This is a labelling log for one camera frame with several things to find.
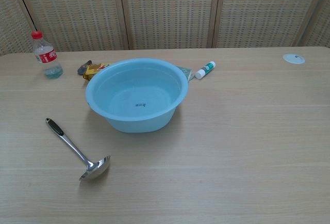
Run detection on metal ladle black handle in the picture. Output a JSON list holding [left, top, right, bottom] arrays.
[[45, 117, 111, 182]]

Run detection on light blue plastic basin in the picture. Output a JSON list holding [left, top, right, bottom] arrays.
[[85, 58, 190, 134]]

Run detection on green snack packet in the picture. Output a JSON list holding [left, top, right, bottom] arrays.
[[177, 66, 194, 82]]

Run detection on white green glue stick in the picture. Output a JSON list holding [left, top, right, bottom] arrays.
[[195, 60, 216, 80]]

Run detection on yellow snack packet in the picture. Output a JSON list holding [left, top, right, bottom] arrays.
[[82, 62, 111, 82]]

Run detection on grey dark small object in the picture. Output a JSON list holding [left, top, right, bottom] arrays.
[[77, 59, 93, 76]]

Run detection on woven bamboo folding screen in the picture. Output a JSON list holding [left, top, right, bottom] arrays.
[[0, 0, 330, 56]]

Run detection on clear bottle red cap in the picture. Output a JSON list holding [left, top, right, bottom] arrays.
[[31, 30, 64, 79]]

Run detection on white round cable grommet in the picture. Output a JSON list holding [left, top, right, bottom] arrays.
[[283, 53, 306, 65]]

